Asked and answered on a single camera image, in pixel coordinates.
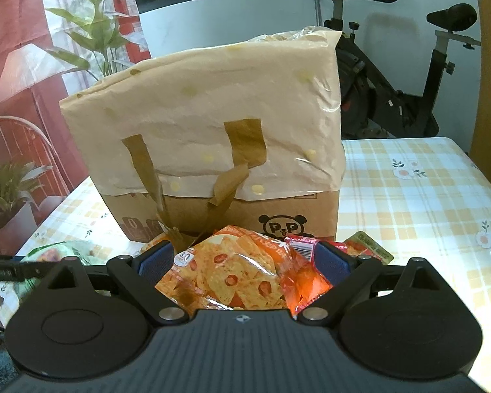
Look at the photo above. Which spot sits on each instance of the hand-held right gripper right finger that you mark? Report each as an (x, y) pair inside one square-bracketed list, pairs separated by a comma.
[(331, 261)]

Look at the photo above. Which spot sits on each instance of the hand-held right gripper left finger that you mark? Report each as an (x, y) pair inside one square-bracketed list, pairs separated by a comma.
[(153, 261)]

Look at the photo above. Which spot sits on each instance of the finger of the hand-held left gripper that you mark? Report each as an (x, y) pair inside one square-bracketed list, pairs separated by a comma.
[(8, 269)]

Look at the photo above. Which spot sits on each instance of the red snack packet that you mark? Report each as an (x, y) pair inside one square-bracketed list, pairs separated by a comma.
[(298, 245)]

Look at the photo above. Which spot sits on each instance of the orange chips bag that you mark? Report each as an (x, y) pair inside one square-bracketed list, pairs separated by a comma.
[(237, 274)]

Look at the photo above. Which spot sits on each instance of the green-edged snack packet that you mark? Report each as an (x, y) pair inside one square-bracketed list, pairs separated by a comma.
[(368, 247)]

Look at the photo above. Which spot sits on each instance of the green snack bag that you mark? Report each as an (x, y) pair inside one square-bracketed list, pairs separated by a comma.
[(61, 251)]

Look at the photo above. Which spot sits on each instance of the brown cardboard box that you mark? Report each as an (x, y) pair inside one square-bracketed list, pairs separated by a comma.
[(249, 213)]

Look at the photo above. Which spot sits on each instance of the black exercise bike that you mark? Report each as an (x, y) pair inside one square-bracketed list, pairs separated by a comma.
[(392, 106)]

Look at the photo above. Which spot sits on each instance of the beige dotted paper bag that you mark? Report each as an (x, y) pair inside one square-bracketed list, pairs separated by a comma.
[(212, 102)]

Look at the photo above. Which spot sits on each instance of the printed plant curtain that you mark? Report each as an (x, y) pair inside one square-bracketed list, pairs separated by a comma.
[(24, 90)]

